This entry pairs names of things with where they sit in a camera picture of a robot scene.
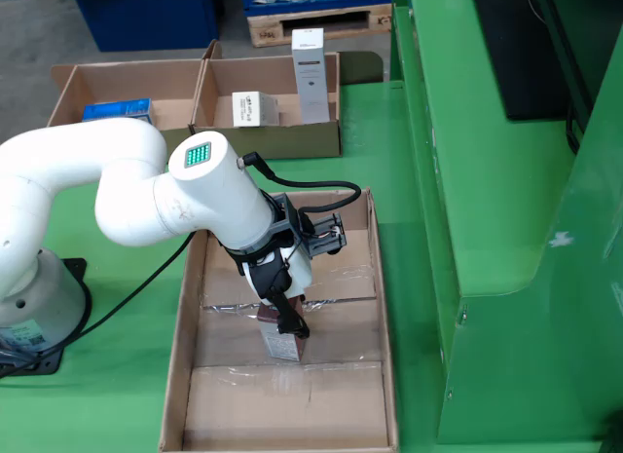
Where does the wooden pallet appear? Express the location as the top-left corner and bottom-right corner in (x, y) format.
(246, 3), (394, 49)

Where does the short black cabinet cable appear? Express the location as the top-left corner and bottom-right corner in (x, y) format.
(564, 104), (585, 155)

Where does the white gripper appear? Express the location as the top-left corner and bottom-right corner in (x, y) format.
(248, 245), (313, 341)

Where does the dark red product box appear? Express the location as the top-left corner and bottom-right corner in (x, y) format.
(256, 296), (308, 362)

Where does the blue product box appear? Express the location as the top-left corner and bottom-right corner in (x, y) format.
(81, 97), (157, 129)

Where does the dark gray camera mount bracket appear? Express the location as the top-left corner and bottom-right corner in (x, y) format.
(262, 192), (348, 259)

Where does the gray cable bundle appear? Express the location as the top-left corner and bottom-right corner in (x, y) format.
(0, 335), (41, 372)

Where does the small white product box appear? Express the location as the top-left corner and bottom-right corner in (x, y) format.
(232, 91), (281, 129)

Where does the open brown cardboard box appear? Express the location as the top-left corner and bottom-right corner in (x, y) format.
(48, 57), (211, 152)

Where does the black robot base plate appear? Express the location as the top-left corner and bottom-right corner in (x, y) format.
(0, 257), (93, 376)

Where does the blue plastic bin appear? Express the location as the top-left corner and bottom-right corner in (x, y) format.
(62, 0), (220, 54)

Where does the cardboard box with side flap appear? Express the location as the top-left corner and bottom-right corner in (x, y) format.
(188, 39), (385, 161)

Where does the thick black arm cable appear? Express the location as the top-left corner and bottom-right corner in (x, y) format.
(241, 150), (364, 216)

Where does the large shallow cardboard tray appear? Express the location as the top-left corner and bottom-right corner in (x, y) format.
(158, 187), (400, 453)

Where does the tall white product box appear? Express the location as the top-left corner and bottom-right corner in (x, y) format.
(291, 27), (332, 126)

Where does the long thin black cable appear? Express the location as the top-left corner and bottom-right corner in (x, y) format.
(0, 231), (197, 382)

